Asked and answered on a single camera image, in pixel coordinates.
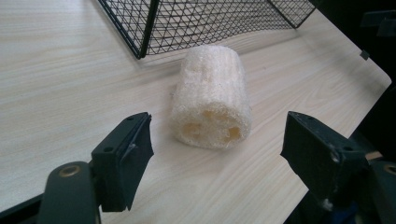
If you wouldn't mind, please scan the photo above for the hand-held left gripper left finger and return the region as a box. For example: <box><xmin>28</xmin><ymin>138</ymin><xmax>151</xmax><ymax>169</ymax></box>
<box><xmin>91</xmin><ymin>112</ymin><xmax>155</xmax><ymax>213</ymax></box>

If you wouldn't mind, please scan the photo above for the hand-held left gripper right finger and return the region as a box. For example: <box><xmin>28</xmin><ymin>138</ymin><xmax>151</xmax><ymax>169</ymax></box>
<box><xmin>280</xmin><ymin>110</ymin><xmax>370</xmax><ymax>209</ymax></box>

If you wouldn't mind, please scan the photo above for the white loofah sponge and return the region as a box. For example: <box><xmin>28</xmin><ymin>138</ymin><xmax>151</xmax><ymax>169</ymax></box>
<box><xmin>169</xmin><ymin>44</ymin><xmax>253</xmax><ymax>149</ymax></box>

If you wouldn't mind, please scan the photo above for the black wire mesh basket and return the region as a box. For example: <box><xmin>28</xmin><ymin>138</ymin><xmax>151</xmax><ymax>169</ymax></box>
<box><xmin>97</xmin><ymin>0</ymin><xmax>317</xmax><ymax>60</ymax></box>

